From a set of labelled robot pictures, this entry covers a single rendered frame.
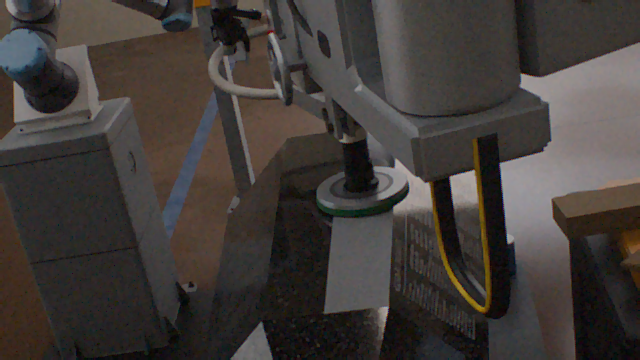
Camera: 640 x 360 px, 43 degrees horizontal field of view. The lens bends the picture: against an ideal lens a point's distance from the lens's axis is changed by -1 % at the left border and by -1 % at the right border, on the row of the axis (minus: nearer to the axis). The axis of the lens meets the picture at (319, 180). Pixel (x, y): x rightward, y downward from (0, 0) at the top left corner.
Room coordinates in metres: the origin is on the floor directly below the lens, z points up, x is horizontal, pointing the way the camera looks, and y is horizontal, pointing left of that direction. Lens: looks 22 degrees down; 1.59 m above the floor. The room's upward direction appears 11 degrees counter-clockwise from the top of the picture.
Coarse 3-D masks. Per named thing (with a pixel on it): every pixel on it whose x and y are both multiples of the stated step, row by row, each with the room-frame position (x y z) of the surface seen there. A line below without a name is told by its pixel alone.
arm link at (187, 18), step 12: (108, 0) 2.33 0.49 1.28; (120, 0) 2.32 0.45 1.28; (132, 0) 2.33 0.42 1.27; (144, 0) 2.35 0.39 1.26; (156, 0) 2.36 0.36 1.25; (168, 0) 2.38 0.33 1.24; (180, 0) 2.41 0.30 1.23; (192, 0) 2.45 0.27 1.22; (144, 12) 2.37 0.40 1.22; (156, 12) 2.37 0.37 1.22; (168, 12) 2.38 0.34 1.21; (180, 12) 2.39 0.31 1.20; (192, 12) 2.43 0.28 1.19; (168, 24) 2.39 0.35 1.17; (180, 24) 2.39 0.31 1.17
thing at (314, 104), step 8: (296, 88) 2.03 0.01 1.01; (296, 96) 2.03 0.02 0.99; (304, 96) 1.92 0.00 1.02; (312, 96) 1.83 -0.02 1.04; (320, 96) 2.09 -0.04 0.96; (296, 104) 2.05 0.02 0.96; (304, 104) 1.94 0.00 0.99; (312, 104) 1.84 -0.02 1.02; (320, 104) 1.74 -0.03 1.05; (312, 112) 1.85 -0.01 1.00; (320, 112) 1.76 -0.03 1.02; (344, 112) 1.53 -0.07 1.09; (328, 120) 1.53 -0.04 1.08; (344, 120) 1.53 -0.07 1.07; (352, 120) 1.51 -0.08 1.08; (328, 128) 1.53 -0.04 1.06; (344, 128) 1.54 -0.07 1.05; (352, 128) 1.51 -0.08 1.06; (352, 136) 1.51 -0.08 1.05
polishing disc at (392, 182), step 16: (336, 176) 1.83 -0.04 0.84; (384, 176) 1.77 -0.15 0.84; (400, 176) 1.76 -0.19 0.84; (320, 192) 1.75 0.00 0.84; (336, 192) 1.73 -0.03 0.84; (368, 192) 1.70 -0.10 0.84; (384, 192) 1.68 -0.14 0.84; (400, 192) 1.68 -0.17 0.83; (336, 208) 1.67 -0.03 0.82; (352, 208) 1.65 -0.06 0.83
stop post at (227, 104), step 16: (208, 0) 3.66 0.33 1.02; (208, 16) 3.68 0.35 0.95; (208, 32) 3.68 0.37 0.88; (208, 48) 3.69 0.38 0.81; (224, 64) 3.68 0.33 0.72; (224, 96) 3.68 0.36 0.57; (224, 112) 3.68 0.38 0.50; (224, 128) 3.69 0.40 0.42; (240, 128) 3.70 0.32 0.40; (240, 144) 3.68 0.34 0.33; (240, 160) 3.68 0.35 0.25; (240, 176) 3.68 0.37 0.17; (240, 192) 3.69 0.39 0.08
